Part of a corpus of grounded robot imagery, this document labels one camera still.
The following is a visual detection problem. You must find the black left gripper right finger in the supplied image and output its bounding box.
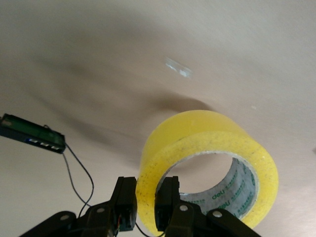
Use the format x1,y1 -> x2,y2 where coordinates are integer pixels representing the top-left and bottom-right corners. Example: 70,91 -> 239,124
155,176 -> 263,237

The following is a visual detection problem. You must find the thin black left gripper wire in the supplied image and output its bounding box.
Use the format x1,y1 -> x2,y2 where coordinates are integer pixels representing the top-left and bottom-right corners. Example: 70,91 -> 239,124
62,144 -> 95,213

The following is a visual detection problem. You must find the clear tape scrap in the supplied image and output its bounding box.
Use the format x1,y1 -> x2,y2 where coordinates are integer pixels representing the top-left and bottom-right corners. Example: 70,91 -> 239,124
163,56 -> 194,80

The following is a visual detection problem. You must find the small green circuit board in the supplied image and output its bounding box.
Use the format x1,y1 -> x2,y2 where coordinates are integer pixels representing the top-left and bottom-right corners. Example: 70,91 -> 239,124
0,113 -> 66,155

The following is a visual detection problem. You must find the yellow packing tape roll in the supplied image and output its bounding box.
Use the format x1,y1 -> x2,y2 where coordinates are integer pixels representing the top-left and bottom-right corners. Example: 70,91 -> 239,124
136,110 -> 279,236

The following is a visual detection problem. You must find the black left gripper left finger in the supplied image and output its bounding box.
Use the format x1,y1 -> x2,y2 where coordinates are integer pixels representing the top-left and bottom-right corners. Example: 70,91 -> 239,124
23,176 -> 138,237

